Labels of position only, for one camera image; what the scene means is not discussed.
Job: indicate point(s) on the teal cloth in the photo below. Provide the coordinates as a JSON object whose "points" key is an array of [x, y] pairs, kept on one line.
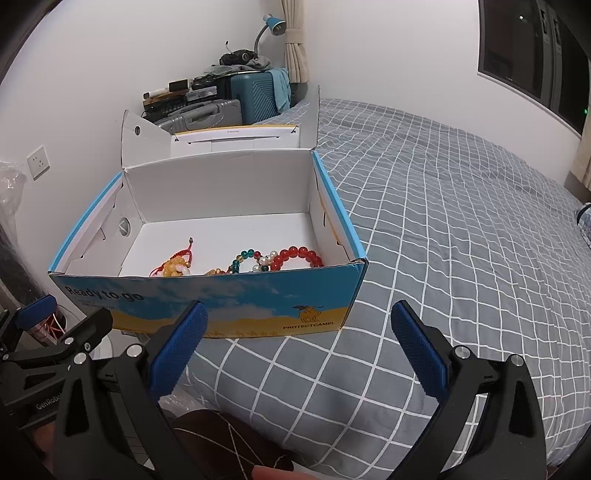
{"points": [[280, 90]]}

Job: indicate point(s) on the white wall socket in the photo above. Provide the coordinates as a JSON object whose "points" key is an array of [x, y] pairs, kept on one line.
{"points": [[38, 162]]}

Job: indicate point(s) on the dark window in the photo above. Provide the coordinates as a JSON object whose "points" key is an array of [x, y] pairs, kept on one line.
{"points": [[526, 50]]}

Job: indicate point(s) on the grey clothing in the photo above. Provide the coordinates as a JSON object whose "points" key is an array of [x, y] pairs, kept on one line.
{"points": [[244, 67]]}

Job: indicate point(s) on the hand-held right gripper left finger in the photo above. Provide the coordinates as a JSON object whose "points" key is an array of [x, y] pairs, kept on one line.
{"points": [[178, 350]]}

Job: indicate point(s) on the beige curtain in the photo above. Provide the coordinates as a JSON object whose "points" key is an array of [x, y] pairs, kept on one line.
{"points": [[295, 50]]}

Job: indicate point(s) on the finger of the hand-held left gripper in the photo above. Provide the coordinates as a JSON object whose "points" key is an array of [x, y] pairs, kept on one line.
{"points": [[87, 330], [34, 313]]}

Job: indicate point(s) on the grey suitcase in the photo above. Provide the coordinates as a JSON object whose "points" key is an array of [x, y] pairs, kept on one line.
{"points": [[203, 115]]}

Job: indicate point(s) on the blue and yellow shoebox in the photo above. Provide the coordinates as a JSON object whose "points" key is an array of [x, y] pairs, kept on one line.
{"points": [[231, 194]]}

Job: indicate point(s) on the blue desk lamp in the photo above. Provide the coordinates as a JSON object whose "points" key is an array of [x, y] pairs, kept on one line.
{"points": [[276, 25]]}

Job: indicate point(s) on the dark bag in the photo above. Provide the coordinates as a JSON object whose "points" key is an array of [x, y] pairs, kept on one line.
{"points": [[238, 57]]}

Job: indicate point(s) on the clear plastic bag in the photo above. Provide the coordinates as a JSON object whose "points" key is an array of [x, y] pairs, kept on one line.
{"points": [[8, 189]]}

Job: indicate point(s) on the teal suitcase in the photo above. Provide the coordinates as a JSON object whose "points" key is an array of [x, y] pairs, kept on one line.
{"points": [[254, 97]]}

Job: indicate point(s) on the blue patterned pillow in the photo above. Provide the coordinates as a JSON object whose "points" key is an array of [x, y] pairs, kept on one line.
{"points": [[584, 226]]}

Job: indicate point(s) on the person's left hand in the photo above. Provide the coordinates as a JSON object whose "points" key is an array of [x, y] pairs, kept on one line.
{"points": [[41, 441]]}

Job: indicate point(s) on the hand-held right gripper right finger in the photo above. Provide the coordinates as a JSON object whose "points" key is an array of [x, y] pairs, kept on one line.
{"points": [[422, 350]]}

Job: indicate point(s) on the grey checkered bed sheet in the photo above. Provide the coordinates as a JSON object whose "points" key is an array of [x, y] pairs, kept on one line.
{"points": [[438, 254]]}

